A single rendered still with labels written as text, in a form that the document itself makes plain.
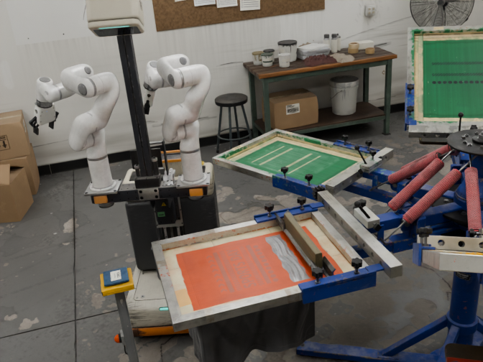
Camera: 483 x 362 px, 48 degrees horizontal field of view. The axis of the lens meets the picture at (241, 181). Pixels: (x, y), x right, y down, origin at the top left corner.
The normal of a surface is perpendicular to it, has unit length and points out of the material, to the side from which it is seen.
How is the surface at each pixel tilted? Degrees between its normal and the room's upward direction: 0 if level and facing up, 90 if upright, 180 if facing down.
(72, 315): 0
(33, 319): 0
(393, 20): 90
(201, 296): 0
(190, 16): 90
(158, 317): 90
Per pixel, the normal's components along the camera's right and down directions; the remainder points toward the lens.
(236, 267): -0.08, -0.90
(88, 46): 0.28, 0.40
